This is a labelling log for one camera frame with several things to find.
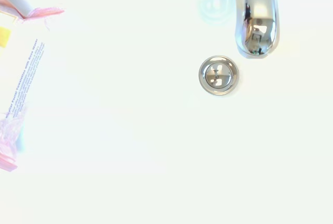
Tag white ceramic sink basin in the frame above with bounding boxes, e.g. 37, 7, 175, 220
46, 0, 333, 224

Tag chrome sink drain stopper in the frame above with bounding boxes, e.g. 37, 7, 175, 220
198, 55, 239, 96

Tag chrome faucet spout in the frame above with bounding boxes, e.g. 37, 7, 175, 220
185, 0, 281, 59

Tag pink facial towelettes pack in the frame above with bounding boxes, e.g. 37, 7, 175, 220
0, 0, 66, 172

